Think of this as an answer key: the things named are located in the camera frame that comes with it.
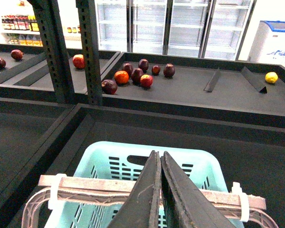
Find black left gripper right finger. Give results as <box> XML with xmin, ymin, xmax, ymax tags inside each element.
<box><xmin>161</xmin><ymin>151</ymin><xmax>234</xmax><ymax>228</ymax></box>

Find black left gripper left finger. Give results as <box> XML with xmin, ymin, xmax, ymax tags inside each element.
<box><xmin>108</xmin><ymin>151</ymin><xmax>162</xmax><ymax>228</ymax></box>

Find light blue plastic basket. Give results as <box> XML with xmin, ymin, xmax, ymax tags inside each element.
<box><xmin>45</xmin><ymin>141</ymin><xmax>228</xmax><ymax>228</ymax></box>

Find pink basket handle front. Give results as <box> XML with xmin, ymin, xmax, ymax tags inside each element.
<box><xmin>38</xmin><ymin>174</ymin><xmax>267</xmax><ymax>211</ymax></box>

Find pink basket handle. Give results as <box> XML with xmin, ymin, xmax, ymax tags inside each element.
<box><xmin>21</xmin><ymin>181</ymin><xmax>278</xmax><ymax>228</ymax></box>
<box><xmin>38</xmin><ymin>174</ymin><xmax>267</xmax><ymax>211</ymax></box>

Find small red yellow apple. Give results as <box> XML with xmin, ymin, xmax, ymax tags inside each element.
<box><xmin>140</xmin><ymin>74</ymin><xmax>153</xmax><ymax>88</ymax></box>

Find dark plum beside apple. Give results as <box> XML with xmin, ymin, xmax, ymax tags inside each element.
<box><xmin>131</xmin><ymin>68</ymin><xmax>144</xmax><ymax>84</ymax></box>

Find red apple far left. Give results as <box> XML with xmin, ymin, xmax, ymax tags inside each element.
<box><xmin>72</xmin><ymin>54</ymin><xmax>85</xmax><ymax>69</ymax></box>

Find white zip tie right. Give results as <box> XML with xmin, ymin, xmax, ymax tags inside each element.
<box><xmin>231</xmin><ymin>182</ymin><xmax>250</xmax><ymax>222</ymax></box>

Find white zip tie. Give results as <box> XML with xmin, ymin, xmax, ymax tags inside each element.
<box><xmin>231</xmin><ymin>182</ymin><xmax>250</xmax><ymax>222</ymax></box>
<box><xmin>48</xmin><ymin>173</ymin><xmax>67</xmax><ymax>210</ymax></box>

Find near black display tray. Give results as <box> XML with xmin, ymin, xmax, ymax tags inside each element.
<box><xmin>0</xmin><ymin>103</ymin><xmax>285</xmax><ymax>228</ymax></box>

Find black display tray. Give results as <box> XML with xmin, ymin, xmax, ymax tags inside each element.
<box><xmin>0</xmin><ymin>103</ymin><xmax>285</xmax><ymax>228</ymax></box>
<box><xmin>101</xmin><ymin>52</ymin><xmax>285</xmax><ymax>128</ymax></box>

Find white zip tie left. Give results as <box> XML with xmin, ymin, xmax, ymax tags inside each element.
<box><xmin>48</xmin><ymin>173</ymin><xmax>67</xmax><ymax>210</ymax></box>

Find dark plum front left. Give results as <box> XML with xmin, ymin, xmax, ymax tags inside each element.
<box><xmin>101</xmin><ymin>79</ymin><xmax>118</xmax><ymax>95</ymax></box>

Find upper black display tray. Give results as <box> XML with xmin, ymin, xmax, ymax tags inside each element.
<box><xmin>101</xmin><ymin>52</ymin><xmax>285</xmax><ymax>128</ymax></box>

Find orange red tomato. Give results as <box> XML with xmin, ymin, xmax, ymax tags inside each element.
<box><xmin>114</xmin><ymin>71</ymin><xmax>129</xmax><ymax>85</ymax></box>

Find dark plum back right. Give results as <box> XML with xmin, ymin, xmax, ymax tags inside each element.
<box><xmin>163</xmin><ymin>64</ymin><xmax>175</xmax><ymax>78</ymax></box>

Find small dark red fruit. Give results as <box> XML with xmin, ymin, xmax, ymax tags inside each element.
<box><xmin>152</xmin><ymin>65</ymin><xmax>161</xmax><ymax>76</ymax></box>

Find black triangular divider bar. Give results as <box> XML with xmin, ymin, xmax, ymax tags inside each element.
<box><xmin>241</xmin><ymin>67</ymin><xmax>267</xmax><ymax>94</ymax></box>

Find dark plum behind tomato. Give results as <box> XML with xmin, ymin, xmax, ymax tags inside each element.
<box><xmin>122</xmin><ymin>63</ymin><xmax>133</xmax><ymax>77</ymax></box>

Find dark plum back centre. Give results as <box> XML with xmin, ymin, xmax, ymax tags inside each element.
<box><xmin>138</xmin><ymin>58</ymin><xmax>149</xmax><ymax>73</ymax></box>

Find yellow lemon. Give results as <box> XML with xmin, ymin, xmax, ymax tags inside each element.
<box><xmin>265</xmin><ymin>72</ymin><xmax>278</xmax><ymax>84</ymax></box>

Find glass door refrigerator row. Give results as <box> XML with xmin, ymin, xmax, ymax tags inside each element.
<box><xmin>95</xmin><ymin>0</ymin><xmax>255</xmax><ymax>60</ymax></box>

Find white chest freezer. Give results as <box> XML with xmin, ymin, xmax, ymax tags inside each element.
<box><xmin>247</xmin><ymin>20</ymin><xmax>285</xmax><ymax>67</ymax></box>

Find left upper black tray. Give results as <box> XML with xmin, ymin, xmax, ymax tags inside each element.
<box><xmin>0</xmin><ymin>43</ymin><xmax>121</xmax><ymax>98</ymax></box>

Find dark red fruit far left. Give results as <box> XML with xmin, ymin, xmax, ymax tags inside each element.
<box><xmin>10</xmin><ymin>49</ymin><xmax>24</xmax><ymax>61</ymax></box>

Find bottles on store shelf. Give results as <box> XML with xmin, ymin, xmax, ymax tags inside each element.
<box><xmin>1</xmin><ymin>14</ymin><xmax>82</xmax><ymax>47</ymax></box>

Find black perforated shelf post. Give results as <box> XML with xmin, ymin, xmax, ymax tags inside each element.
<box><xmin>76</xmin><ymin>0</ymin><xmax>102</xmax><ymax>106</ymax></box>

